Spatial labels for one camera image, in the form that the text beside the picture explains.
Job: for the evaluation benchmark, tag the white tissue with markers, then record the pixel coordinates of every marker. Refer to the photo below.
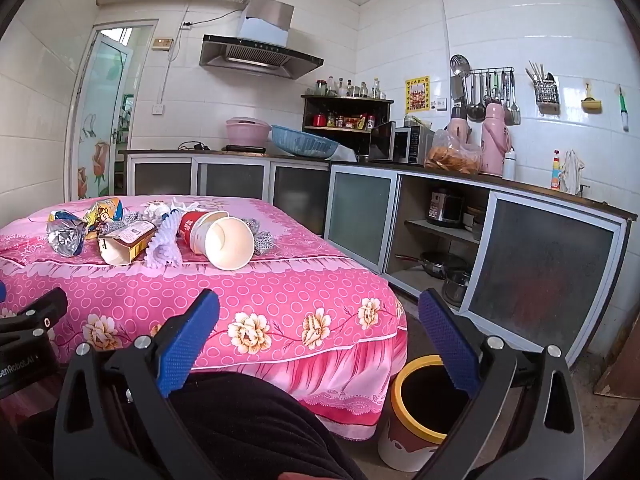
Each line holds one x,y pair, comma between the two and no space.
162,207

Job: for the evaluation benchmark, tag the pink lidded basin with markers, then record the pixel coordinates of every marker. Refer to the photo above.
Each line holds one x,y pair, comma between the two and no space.
247,130

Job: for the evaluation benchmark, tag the blue plastic basket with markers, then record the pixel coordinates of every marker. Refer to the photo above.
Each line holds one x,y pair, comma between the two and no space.
305,142

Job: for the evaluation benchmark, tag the black induction cooktop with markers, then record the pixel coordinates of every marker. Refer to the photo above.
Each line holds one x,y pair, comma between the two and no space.
244,149

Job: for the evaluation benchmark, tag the brown carton box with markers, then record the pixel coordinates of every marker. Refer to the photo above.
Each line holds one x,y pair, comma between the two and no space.
122,245

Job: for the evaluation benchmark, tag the yellow snack bag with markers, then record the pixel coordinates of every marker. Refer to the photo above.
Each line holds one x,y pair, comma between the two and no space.
102,212

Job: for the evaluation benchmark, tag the pink floral tablecloth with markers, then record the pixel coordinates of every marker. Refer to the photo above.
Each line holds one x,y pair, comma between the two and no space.
250,285

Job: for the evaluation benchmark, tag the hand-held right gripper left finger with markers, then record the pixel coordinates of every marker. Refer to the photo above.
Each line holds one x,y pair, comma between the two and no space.
187,342

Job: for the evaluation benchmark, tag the person's black pants leg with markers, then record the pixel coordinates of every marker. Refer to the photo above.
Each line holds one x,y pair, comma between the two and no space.
250,425

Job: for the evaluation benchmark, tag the open-shelf kitchen cabinet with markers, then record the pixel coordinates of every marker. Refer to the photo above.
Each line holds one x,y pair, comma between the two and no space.
540,270

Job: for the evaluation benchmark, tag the yellow dish soap bottle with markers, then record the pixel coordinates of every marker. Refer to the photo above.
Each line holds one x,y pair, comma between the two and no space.
556,170

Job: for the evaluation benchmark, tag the plastic bag of bread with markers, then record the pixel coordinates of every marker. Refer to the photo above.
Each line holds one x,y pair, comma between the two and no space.
452,152

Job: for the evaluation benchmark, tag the frosted-door kitchen cabinet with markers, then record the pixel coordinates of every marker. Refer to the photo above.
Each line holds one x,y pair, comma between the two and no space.
230,180

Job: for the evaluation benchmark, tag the yellow wall poster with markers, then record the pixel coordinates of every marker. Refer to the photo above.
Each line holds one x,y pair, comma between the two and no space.
417,95

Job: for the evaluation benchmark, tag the white hanging cloth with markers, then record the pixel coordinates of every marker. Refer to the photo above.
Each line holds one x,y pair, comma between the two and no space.
571,170

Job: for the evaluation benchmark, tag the dark wooden spice shelf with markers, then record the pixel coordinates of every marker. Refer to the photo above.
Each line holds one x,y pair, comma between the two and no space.
345,105

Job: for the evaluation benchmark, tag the tall pink thermos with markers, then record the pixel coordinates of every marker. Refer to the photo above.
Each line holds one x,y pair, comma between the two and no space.
495,140

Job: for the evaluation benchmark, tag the yellow wall holder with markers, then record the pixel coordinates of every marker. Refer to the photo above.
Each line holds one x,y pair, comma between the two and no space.
591,104

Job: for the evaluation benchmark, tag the row of spice jars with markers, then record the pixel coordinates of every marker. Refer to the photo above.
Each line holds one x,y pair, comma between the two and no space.
345,121

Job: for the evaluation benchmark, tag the row of glass bottles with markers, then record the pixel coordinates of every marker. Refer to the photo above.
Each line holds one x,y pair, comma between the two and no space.
350,90

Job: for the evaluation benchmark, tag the yellow-rimmed trash bin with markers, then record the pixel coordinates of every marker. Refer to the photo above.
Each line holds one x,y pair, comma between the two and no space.
400,440

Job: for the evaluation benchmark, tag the steel range hood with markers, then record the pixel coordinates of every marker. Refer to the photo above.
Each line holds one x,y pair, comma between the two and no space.
260,52

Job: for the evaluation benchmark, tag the stack of bowls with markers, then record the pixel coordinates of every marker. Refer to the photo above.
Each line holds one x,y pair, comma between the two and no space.
475,217

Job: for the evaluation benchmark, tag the red paper cup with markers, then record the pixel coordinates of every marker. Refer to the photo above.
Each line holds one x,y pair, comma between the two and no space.
192,227

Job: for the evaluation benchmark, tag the white plastic bottle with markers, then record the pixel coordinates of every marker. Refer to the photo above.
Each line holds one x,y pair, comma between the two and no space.
509,164

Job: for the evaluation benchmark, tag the silver foil wrapper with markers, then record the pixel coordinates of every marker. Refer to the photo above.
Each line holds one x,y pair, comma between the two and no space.
65,237

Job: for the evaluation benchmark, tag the silver microwave oven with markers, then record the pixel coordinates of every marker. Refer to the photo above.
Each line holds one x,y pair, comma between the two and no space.
400,145

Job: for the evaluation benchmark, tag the beige wall box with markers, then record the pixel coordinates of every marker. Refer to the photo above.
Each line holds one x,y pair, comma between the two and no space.
161,43

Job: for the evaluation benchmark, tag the white paper cup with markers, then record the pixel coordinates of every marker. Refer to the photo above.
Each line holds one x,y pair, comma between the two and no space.
227,242

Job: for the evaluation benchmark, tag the white wall socket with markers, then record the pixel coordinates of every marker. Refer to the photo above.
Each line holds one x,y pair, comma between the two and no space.
440,104

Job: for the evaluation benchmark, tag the pink thermos with dark cap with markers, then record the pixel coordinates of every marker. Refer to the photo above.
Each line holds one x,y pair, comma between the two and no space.
459,125

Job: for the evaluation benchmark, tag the flower-print glass door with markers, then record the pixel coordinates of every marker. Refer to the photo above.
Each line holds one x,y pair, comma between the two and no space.
102,110

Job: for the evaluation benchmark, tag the white pleated paper liner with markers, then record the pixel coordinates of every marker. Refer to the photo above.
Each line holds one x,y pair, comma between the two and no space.
162,245

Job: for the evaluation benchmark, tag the metal cutlery holder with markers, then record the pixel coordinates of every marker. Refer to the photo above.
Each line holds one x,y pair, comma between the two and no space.
546,91

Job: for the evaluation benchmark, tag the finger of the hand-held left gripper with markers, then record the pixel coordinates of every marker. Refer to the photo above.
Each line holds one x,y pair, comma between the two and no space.
35,312

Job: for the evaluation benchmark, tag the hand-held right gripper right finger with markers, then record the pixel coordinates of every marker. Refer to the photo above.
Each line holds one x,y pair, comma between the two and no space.
450,340

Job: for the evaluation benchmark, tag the steel pot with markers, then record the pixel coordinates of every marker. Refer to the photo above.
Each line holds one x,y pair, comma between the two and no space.
455,285

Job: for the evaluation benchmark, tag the grey foil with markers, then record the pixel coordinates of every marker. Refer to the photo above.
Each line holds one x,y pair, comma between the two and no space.
262,245
129,219

